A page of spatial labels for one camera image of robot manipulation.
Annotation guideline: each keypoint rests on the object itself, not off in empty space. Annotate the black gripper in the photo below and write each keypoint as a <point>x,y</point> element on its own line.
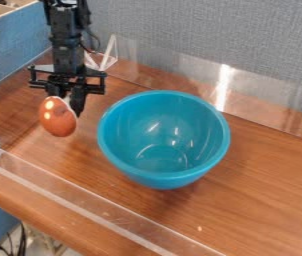
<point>86,82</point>

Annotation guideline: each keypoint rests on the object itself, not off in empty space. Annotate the brown white toy mushroom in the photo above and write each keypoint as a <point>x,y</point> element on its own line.
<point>56,117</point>

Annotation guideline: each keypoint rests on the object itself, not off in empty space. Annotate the blue plastic bowl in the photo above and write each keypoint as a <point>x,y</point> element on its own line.
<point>163,137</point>

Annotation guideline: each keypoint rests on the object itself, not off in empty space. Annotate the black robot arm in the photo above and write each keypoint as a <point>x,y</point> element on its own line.
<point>68,19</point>

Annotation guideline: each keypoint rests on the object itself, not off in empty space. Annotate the clear acrylic left barrier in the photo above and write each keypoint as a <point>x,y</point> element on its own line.
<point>20,130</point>

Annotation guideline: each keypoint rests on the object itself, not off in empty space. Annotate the clear acrylic barrier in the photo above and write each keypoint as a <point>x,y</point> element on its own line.
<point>90,223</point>
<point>20,130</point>
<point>248,95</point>

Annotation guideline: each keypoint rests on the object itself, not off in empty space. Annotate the blue partition panel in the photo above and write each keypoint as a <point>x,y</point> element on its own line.
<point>24,35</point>

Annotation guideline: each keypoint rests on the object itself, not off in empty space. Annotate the clear acrylic front barrier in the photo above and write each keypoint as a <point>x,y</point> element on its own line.
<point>90,223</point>

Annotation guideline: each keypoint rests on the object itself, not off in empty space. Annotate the clear acrylic back barrier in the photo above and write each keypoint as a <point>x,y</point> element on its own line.
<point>248,95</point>

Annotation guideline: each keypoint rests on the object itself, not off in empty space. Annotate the clear acrylic corner bracket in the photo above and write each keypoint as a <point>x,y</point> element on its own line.
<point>101,61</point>

